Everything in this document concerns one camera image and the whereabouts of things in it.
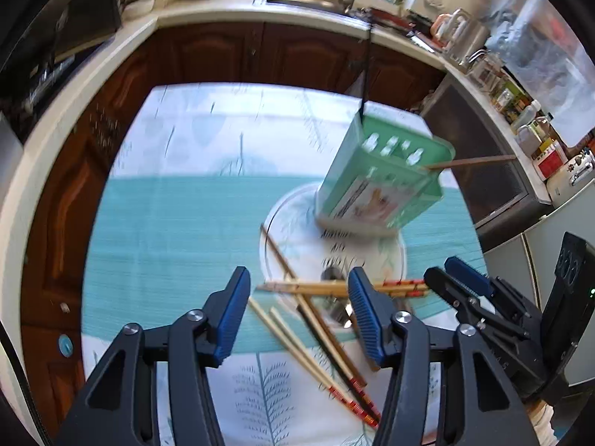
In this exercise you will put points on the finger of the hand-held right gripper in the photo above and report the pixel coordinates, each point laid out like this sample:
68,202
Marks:
467,274
444,283

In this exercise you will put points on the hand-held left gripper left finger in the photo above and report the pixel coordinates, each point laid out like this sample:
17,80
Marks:
230,316

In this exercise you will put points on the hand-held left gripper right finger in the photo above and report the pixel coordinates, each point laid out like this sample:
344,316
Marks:
362,311

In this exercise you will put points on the bamboo chopstick red tip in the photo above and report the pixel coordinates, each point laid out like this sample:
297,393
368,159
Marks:
288,334
409,293
279,286
269,323

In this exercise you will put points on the metal spoon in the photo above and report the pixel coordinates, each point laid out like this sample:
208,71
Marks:
331,273

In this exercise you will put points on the green plastic utensil holder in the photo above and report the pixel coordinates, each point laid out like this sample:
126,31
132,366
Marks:
372,181

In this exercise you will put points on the black chopstick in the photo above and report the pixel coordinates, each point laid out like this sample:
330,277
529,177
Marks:
367,74

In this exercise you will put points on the person's right forearm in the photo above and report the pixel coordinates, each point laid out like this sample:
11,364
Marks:
541,416

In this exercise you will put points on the grey refrigerator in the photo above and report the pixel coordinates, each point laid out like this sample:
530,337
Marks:
520,260

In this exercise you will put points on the grey glass-door cabinet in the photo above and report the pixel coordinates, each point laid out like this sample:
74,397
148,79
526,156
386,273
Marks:
483,167

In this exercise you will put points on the row of condiment bottles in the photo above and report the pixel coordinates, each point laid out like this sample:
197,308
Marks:
525,121

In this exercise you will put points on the glass pitcher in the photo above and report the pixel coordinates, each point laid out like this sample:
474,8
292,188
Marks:
488,72

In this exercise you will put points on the hanging clear plastic sheet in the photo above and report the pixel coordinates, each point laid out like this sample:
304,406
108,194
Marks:
548,55

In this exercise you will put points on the steel electric kettle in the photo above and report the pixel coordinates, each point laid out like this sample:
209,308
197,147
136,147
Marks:
469,37

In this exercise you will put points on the black dish tray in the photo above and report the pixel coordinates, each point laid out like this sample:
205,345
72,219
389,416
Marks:
399,21

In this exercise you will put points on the brown wooden kitchen cabinets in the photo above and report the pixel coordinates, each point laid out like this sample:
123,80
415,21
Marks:
209,51

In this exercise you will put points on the gas stove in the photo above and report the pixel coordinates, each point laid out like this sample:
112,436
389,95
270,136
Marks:
44,86

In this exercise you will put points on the steel sink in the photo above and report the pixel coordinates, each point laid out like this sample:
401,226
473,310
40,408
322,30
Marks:
302,2

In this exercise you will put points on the white bowl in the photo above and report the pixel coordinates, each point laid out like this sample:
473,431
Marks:
139,9

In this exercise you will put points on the black range hood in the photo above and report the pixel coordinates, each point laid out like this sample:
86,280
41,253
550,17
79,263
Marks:
56,32

